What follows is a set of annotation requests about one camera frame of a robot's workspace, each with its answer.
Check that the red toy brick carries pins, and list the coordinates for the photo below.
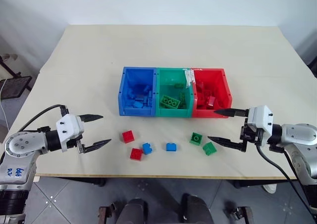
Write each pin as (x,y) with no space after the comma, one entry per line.
(128,136)
(136,154)
(211,102)

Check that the blue toy brick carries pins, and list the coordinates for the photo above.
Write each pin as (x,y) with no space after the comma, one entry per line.
(147,148)
(146,89)
(138,104)
(171,147)
(149,101)

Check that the white shoe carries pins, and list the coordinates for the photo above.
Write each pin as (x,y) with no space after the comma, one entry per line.
(269,188)

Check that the dark rounded shape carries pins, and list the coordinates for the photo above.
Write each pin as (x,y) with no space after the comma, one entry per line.
(133,211)
(196,209)

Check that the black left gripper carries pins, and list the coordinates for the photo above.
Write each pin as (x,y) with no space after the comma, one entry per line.
(79,144)

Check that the small green toy brick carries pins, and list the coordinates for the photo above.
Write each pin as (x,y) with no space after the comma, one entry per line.
(178,85)

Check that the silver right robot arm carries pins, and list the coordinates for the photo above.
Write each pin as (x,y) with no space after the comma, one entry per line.
(298,139)

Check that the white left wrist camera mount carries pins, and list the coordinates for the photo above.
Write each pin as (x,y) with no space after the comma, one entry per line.
(69,128)

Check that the green plastic bin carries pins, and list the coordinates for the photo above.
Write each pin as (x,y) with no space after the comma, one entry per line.
(173,112)

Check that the red plastic bin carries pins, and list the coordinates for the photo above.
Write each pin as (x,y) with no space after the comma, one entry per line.
(224,90)

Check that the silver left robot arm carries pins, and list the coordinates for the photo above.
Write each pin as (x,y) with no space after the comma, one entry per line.
(22,144)

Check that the blue plastic bin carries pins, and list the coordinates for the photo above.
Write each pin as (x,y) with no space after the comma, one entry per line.
(123,95)

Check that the long green toy brick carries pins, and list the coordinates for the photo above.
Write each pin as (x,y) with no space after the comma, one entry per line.
(169,102)

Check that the rusty brown table foot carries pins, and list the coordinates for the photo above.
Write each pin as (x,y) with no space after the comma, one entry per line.
(241,214)
(106,212)

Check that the white paper label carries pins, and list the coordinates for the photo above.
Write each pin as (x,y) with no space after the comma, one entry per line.
(189,77)

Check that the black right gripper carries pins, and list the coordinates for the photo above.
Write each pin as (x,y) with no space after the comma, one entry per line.
(251,134)

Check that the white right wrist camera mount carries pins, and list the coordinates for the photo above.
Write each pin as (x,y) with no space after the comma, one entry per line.
(261,120)

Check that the black metal stand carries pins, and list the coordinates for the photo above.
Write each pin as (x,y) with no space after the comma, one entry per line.
(15,86)

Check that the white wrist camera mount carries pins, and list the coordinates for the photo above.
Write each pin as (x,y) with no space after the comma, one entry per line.
(69,128)
(261,120)

